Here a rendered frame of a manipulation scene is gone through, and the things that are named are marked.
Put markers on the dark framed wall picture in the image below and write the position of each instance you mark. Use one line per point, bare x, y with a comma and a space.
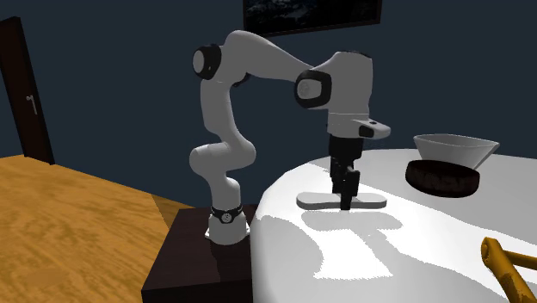
310, 14

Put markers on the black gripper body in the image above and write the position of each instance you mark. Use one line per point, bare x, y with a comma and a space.
345, 147

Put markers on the dark brown bowl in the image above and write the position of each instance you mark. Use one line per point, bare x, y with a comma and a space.
440, 180

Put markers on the white bowl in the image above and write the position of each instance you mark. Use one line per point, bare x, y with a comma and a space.
457, 151

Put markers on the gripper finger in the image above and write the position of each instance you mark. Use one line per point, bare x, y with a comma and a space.
350, 182
335, 172

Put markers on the dark door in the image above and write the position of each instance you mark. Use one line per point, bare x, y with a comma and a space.
25, 84

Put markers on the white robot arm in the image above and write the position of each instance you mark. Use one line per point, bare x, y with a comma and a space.
218, 113

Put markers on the white round table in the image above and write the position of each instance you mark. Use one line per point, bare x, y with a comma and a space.
419, 239

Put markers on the dark robot stand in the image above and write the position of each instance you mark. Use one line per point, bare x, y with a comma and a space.
188, 268

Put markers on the white flat oblong object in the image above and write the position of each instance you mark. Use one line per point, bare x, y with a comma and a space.
314, 200

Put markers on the yellow wooden chair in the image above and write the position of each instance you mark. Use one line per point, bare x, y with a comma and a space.
501, 268

